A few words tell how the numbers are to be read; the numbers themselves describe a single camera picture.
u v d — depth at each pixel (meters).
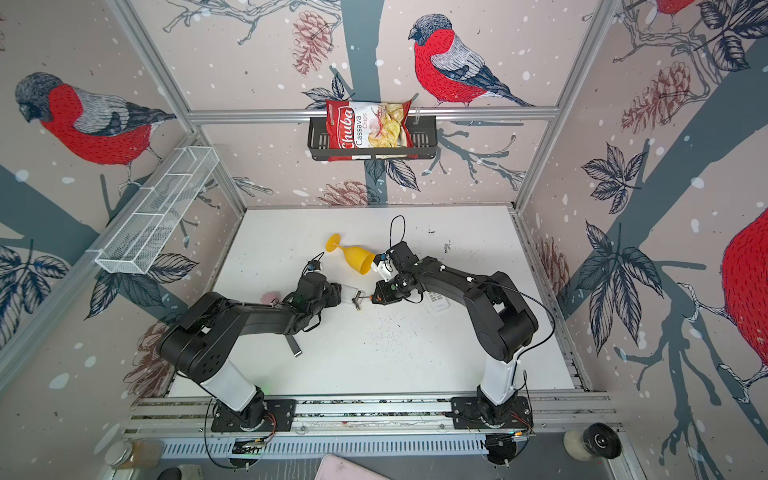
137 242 0.71
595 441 0.61
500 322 0.48
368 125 0.88
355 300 0.93
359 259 1.00
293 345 0.85
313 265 0.86
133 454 0.62
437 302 0.92
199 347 0.46
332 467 0.65
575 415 0.74
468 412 0.73
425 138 0.95
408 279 0.69
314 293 0.76
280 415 0.73
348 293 0.95
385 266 0.82
